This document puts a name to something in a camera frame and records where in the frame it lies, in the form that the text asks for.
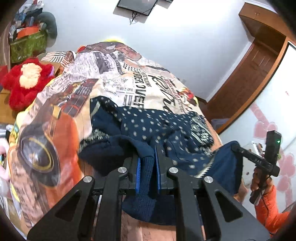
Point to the orange sleeve forearm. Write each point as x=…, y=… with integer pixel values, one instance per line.
x=267, y=212

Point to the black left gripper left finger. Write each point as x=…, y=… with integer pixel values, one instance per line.
x=131, y=183

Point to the orange box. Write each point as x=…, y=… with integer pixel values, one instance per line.
x=27, y=31

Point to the red plush toy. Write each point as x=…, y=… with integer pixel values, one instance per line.
x=25, y=81

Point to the yellow pillow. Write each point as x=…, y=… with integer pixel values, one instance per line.
x=114, y=40

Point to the green storage box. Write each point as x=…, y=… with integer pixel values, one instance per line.
x=28, y=46

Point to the newspaper print bed cover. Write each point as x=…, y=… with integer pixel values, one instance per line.
x=49, y=137

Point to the right hand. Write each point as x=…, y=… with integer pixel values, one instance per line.
x=256, y=180

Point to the grey plush toy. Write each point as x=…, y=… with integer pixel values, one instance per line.
x=47, y=23

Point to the wall mounted black television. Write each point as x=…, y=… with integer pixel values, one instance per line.
x=143, y=7

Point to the wooden wardrobe frame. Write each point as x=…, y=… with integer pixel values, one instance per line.
x=271, y=35

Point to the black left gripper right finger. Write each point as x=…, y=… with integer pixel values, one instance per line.
x=163, y=164

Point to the navy patterned knit sweater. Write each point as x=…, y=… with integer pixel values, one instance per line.
x=121, y=132

